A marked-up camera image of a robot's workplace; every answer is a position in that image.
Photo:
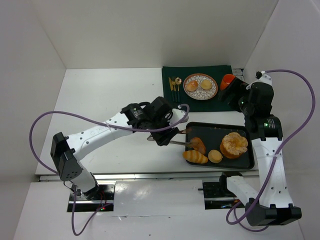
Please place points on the metal tongs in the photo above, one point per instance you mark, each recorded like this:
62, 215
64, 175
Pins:
182, 132

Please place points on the striped croissant bread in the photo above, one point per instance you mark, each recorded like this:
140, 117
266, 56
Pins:
194, 156

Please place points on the gold knife green handle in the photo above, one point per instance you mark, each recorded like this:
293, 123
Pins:
172, 90

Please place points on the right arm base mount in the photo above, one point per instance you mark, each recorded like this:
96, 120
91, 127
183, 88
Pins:
215, 193

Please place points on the black baking tray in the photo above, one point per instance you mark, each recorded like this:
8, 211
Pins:
212, 135

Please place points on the gold fork green handle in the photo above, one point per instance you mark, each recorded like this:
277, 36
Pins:
174, 89

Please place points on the large sugared ring bread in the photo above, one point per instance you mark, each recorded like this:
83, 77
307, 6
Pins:
233, 145

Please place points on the gold spoon green handle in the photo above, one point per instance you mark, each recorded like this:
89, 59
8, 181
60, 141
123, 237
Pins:
178, 82

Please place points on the small flat round bun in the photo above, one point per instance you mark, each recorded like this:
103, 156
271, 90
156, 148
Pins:
215, 156

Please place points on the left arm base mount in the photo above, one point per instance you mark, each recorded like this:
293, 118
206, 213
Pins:
103, 200

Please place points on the small pale round bun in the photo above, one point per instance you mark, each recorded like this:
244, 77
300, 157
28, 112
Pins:
206, 84

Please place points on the brown oblong glazed bread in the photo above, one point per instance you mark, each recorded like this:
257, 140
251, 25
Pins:
198, 145

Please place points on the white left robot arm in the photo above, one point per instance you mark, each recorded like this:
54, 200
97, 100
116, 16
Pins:
159, 118

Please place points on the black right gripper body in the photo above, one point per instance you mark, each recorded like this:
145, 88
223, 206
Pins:
230, 89

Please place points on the orange mug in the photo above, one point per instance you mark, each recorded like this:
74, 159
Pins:
226, 80

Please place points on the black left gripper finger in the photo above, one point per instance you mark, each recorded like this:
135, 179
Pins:
170, 134
159, 138

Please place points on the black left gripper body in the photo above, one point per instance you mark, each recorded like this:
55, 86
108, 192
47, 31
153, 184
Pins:
164, 136

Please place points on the floral patterned ceramic plate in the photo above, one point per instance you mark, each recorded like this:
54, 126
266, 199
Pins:
200, 94

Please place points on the aluminium rail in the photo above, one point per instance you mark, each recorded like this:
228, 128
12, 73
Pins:
149, 176

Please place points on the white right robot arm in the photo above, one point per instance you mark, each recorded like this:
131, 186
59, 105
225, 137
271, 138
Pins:
272, 205

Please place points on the dark green cloth placemat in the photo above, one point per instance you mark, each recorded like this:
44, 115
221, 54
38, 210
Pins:
211, 105

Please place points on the glazed round sesame bun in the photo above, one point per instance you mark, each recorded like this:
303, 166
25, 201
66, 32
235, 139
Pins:
192, 85

